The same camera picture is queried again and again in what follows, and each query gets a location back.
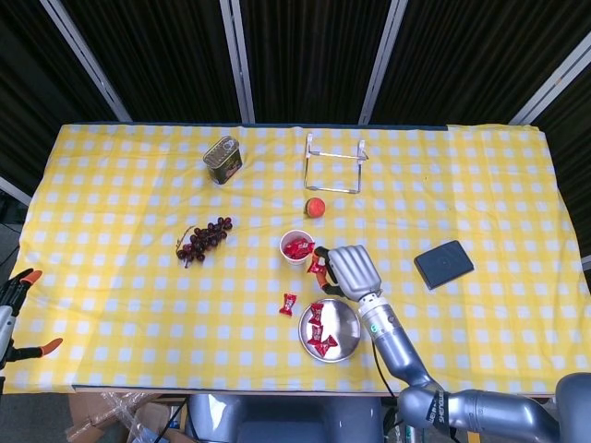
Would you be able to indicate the black pleated curtain panel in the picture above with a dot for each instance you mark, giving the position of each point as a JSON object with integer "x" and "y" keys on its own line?
{"x": 27, "y": 92}
{"x": 471, "y": 55}
{"x": 575, "y": 152}
{"x": 314, "y": 55}
{"x": 161, "y": 55}

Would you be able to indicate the round steel plate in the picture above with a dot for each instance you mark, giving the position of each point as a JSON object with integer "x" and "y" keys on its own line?
{"x": 344, "y": 323}

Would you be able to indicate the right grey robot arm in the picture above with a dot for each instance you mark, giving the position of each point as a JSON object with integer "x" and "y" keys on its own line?
{"x": 397, "y": 346}

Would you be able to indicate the white paper cup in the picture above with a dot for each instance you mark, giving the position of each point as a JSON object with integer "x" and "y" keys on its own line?
{"x": 296, "y": 262}

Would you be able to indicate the dark red grape bunch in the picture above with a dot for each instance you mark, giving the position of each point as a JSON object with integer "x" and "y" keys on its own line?
{"x": 203, "y": 240}

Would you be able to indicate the brown cardboard box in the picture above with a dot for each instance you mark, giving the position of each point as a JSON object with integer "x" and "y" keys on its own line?
{"x": 154, "y": 415}

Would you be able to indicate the yellow white checked tablecloth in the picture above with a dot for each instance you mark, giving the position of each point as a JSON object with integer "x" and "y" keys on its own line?
{"x": 138, "y": 323}

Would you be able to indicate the dark blue flat case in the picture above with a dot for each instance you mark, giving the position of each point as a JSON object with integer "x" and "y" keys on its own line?
{"x": 443, "y": 265}

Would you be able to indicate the green rectangular tin can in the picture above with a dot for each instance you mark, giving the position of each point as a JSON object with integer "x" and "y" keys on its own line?
{"x": 224, "y": 161}

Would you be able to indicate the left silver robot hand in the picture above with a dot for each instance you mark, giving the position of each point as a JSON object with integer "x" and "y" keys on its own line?
{"x": 8, "y": 323}

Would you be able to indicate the clear plastic wrap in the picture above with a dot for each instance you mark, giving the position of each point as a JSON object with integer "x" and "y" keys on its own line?
{"x": 115, "y": 406}

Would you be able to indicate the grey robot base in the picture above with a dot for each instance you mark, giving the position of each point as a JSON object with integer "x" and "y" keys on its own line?
{"x": 286, "y": 420}

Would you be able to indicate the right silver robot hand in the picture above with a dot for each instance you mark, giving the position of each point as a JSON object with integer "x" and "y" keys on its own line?
{"x": 355, "y": 272}

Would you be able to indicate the white metal frame post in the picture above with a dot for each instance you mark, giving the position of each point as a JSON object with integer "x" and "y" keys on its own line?
{"x": 14, "y": 190}
{"x": 554, "y": 85}
{"x": 87, "y": 60}
{"x": 237, "y": 60}
{"x": 382, "y": 60}
{"x": 587, "y": 263}

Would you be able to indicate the red apple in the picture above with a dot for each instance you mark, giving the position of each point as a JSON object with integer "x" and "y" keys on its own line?
{"x": 315, "y": 207}

